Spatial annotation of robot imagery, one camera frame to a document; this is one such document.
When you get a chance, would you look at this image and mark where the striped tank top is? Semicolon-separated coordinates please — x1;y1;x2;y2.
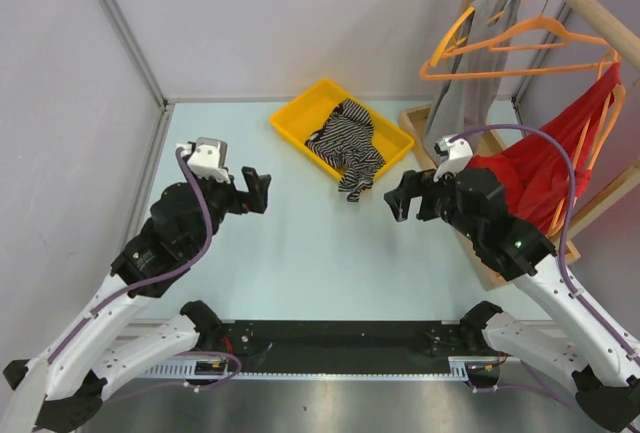
305;99;386;202

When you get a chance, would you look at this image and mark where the white cable duct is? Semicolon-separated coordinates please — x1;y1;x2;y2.
139;357;504;384

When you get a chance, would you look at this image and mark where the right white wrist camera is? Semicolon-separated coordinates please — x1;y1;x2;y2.
433;136;473;182

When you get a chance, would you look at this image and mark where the red tank top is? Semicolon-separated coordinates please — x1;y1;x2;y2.
469;64;622;235

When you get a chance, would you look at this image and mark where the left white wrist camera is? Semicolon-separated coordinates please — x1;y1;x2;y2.
177;137;231;184

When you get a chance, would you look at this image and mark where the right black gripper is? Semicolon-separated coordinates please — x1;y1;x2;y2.
383;160;481;242

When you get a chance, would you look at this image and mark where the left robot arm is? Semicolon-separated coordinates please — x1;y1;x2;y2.
1;167;271;432

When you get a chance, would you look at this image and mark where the orange hanger with red top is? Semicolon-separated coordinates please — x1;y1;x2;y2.
547;49;627;238

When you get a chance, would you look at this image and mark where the wooden clothes rack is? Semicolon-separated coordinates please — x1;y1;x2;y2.
398;0;640;292

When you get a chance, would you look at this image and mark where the yellow plastic tray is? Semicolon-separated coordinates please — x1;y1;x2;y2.
269;79;415;181

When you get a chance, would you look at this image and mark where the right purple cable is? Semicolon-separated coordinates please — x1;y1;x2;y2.
449;124;640;407

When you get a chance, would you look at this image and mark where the grey tank top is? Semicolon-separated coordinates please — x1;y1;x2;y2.
423;0;521;164

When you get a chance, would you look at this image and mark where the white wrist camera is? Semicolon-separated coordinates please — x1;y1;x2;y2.
177;137;231;184
433;136;473;182

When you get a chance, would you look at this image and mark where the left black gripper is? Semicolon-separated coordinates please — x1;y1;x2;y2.
181;156;270;255

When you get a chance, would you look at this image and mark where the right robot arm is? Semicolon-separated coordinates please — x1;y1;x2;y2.
384;169;639;432

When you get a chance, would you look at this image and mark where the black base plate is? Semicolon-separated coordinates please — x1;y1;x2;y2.
198;320;498;365

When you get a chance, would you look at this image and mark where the orange hanger with grey top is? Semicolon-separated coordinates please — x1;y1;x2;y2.
430;0;541;68

